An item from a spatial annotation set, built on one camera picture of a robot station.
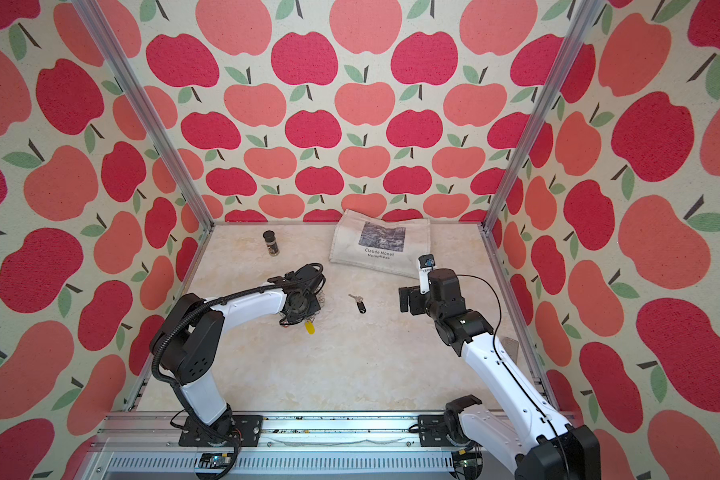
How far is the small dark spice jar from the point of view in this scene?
1.07m

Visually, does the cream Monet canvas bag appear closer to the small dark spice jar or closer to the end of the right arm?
the small dark spice jar

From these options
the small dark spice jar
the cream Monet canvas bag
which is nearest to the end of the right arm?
the cream Monet canvas bag

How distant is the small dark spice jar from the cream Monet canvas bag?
213mm

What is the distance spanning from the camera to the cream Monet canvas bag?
106 centimetres
